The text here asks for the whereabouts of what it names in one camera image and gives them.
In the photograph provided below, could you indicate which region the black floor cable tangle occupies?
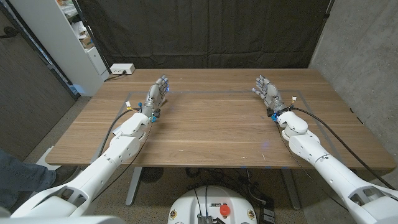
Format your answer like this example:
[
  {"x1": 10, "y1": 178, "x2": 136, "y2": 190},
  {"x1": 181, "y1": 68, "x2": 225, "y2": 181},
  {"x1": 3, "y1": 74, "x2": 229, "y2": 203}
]
[{"x1": 185, "y1": 167, "x2": 265, "y2": 206}]

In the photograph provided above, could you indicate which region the black floor power strip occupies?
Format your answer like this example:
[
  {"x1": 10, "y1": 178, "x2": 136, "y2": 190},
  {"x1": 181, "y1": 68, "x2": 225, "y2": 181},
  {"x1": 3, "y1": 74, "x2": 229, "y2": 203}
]
[{"x1": 260, "y1": 198, "x2": 276, "y2": 224}]

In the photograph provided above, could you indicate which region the black outlet box cable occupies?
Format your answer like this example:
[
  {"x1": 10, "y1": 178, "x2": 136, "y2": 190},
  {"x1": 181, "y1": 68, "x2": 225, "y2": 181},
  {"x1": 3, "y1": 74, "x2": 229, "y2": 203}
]
[{"x1": 104, "y1": 70, "x2": 127, "y2": 82}]

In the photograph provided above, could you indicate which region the white power outlet box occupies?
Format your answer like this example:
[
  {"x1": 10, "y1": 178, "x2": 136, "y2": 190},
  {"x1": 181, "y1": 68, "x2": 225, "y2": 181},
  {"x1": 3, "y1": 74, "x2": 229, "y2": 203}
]
[{"x1": 110, "y1": 63, "x2": 136, "y2": 75}]

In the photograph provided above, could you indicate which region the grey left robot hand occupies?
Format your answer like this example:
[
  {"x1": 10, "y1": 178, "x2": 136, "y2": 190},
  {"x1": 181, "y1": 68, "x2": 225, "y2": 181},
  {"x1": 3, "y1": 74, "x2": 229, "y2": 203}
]
[{"x1": 141, "y1": 74, "x2": 170, "y2": 117}]

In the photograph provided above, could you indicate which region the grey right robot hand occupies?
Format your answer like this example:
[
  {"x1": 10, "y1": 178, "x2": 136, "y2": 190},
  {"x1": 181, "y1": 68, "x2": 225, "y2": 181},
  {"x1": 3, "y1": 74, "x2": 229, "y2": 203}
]
[{"x1": 251, "y1": 75, "x2": 287, "y2": 115}]

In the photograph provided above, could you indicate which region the grey table leg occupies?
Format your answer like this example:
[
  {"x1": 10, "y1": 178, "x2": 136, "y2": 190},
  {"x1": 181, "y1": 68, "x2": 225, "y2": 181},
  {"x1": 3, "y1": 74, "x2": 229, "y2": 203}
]
[
  {"x1": 125, "y1": 167, "x2": 143, "y2": 207},
  {"x1": 281, "y1": 169, "x2": 302, "y2": 211}
]

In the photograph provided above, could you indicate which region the person's leg in jeans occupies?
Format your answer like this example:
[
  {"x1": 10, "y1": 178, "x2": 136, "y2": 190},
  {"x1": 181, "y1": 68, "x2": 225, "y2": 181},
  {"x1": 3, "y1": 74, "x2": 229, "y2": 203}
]
[{"x1": 0, "y1": 148, "x2": 57, "y2": 210}]

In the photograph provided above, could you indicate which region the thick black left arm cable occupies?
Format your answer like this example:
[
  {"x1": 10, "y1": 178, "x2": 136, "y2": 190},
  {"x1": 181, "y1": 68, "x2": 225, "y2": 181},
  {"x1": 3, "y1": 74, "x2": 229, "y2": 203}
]
[{"x1": 98, "y1": 107, "x2": 142, "y2": 156}]

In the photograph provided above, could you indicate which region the small cardboard box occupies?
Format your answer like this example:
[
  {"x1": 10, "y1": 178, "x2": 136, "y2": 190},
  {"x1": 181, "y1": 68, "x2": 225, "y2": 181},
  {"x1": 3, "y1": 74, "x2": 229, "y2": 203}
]
[{"x1": 79, "y1": 36, "x2": 95, "y2": 49}]

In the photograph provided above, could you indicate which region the black curtain backdrop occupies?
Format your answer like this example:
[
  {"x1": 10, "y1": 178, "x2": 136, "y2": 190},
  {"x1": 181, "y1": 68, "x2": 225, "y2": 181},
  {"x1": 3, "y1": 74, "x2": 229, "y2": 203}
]
[{"x1": 76, "y1": 0, "x2": 335, "y2": 70}]

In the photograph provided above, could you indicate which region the black backdrop stand pole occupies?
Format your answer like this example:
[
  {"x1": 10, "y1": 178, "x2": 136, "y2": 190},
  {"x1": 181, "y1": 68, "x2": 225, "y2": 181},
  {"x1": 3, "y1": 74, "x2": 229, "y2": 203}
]
[{"x1": 71, "y1": 0, "x2": 112, "y2": 75}]

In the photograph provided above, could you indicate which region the white shelf cabinet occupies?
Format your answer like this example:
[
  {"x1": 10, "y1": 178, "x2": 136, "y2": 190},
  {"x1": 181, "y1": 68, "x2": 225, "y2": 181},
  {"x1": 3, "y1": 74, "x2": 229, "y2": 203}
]
[{"x1": 9, "y1": 0, "x2": 110, "y2": 97}]

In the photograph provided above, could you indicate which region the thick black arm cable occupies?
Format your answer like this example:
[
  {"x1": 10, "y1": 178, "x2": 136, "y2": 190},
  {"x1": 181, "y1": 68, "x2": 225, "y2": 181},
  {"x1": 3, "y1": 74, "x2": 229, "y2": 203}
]
[
  {"x1": 289, "y1": 106, "x2": 397, "y2": 191},
  {"x1": 98, "y1": 107, "x2": 142, "y2": 156}
]

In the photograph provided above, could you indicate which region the round black floor fan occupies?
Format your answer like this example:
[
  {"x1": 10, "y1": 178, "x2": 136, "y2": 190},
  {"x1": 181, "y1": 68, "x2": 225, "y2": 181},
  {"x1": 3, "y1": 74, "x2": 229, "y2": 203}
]
[{"x1": 139, "y1": 167, "x2": 164, "y2": 184}]

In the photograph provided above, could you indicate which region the white box beside table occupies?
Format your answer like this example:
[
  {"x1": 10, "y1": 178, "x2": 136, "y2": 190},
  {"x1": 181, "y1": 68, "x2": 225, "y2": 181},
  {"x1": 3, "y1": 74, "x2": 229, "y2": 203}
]
[{"x1": 35, "y1": 145, "x2": 62, "y2": 171}]

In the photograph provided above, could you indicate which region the white robot torso base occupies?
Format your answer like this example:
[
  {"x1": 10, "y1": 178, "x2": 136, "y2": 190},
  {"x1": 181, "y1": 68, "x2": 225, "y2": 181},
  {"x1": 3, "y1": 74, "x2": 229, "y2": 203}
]
[{"x1": 167, "y1": 185, "x2": 258, "y2": 224}]

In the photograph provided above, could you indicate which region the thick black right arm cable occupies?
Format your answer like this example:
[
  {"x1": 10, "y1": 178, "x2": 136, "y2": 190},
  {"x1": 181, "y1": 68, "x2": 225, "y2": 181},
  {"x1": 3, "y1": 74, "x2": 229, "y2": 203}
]
[{"x1": 289, "y1": 106, "x2": 397, "y2": 191}]

